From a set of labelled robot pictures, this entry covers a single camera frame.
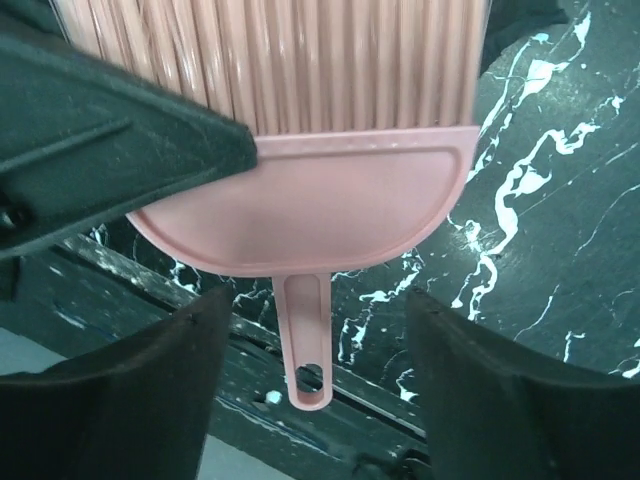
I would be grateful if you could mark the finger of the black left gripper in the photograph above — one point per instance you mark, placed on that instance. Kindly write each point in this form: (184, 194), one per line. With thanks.
(83, 143)

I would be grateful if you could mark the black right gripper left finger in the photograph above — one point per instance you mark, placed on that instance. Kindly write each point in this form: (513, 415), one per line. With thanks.
(138, 408)

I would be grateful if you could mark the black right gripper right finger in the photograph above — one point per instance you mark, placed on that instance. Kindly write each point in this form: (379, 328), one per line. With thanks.
(495, 409)

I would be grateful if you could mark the pink hand brush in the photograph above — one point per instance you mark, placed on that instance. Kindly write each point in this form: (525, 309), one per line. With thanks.
(362, 116)

